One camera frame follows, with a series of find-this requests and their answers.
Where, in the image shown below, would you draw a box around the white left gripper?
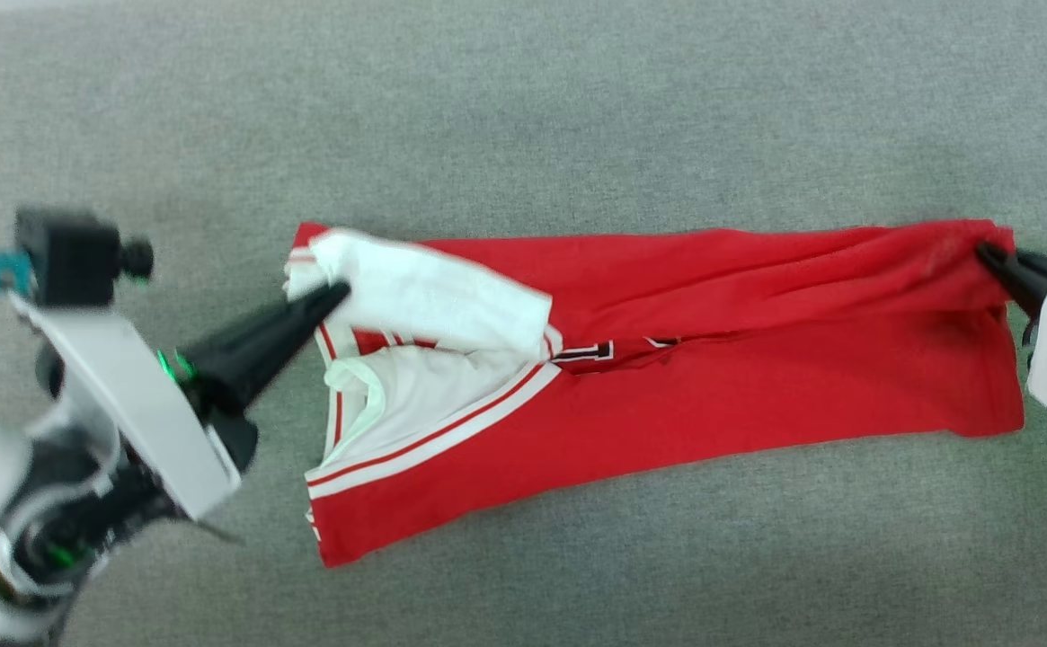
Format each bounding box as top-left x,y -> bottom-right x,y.
11,282 -> 351,523

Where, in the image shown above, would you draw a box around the red basketball jersey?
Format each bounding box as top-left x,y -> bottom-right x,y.
282,218 -> 1025,569

